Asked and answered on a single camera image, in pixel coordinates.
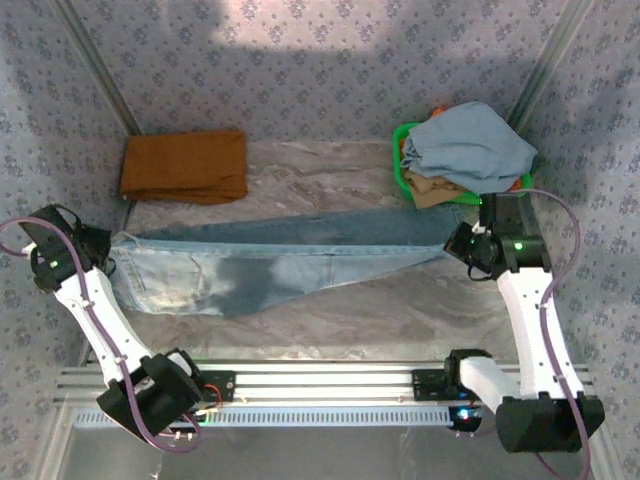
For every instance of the blue denim jeans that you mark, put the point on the blue denim jeans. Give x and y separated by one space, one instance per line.
280 260

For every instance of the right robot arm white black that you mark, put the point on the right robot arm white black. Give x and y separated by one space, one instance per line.
530 325

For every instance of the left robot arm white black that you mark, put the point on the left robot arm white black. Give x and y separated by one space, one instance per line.
100 320

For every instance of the tan trousers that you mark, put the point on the tan trousers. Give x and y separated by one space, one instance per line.
432 190

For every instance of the light blue trousers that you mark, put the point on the light blue trousers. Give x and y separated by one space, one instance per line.
470 145

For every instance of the folded brown trousers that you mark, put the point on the folded brown trousers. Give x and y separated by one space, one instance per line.
185 165

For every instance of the green plastic basket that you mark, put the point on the green plastic basket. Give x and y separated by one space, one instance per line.
398 170

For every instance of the right black controller board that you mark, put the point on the right black controller board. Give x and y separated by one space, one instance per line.
465 419

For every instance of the black controller board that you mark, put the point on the black controller board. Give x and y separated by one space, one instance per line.
192 424
465 419

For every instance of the left black controller board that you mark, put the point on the left black controller board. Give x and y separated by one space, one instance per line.
192 424

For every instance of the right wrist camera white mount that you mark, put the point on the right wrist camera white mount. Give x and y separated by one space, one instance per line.
479 229

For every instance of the aluminium corner post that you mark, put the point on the aluminium corner post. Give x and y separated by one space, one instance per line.
550 55
100 70

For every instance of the long aluminium base rail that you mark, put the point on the long aluminium base rail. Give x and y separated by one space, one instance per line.
320 385

